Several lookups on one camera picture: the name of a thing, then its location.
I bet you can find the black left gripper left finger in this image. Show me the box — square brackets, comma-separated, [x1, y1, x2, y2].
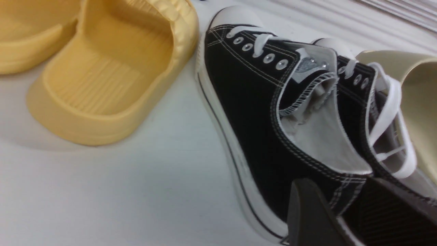
[287, 179, 364, 246]

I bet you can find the yellow foam slide, right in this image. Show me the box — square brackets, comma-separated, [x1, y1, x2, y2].
[26, 0, 199, 146]

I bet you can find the yellow foam slide, left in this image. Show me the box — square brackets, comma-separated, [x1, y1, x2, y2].
[0, 0, 81, 75]

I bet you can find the yellow foam slide, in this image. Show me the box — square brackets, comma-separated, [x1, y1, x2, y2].
[0, 0, 81, 75]
[26, 0, 199, 146]

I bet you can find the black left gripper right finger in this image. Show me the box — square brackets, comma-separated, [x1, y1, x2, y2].
[343, 178, 437, 246]

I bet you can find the beige foam slide, left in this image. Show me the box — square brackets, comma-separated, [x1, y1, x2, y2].
[356, 50, 437, 182]

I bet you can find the black canvas sneaker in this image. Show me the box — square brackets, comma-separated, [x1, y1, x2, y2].
[196, 5, 372, 246]
[313, 38, 436, 207]

